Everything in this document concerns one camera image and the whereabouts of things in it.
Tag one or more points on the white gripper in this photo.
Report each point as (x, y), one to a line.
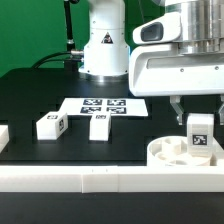
(178, 55)

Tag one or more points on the white marker sheet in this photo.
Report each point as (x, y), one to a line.
(116, 106)

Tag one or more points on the white right fence wall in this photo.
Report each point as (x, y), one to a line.
(218, 158)

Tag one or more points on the white fence wall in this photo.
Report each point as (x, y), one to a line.
(218, 158)
(114, 179)
(4, 136)

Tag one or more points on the white front fence wall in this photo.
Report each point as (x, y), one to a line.
(114, 179)

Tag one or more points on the white left fence wall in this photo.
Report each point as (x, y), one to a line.
(4, 136)

